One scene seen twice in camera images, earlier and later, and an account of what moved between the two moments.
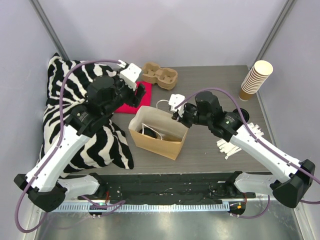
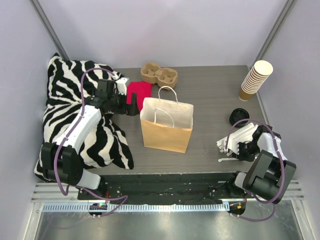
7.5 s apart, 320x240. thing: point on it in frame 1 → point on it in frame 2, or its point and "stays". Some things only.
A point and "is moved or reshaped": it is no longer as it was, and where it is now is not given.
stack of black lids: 244,113 stays
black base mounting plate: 167,188 stays
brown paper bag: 155,130 is moved or reshaped
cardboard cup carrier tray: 166,77 stays
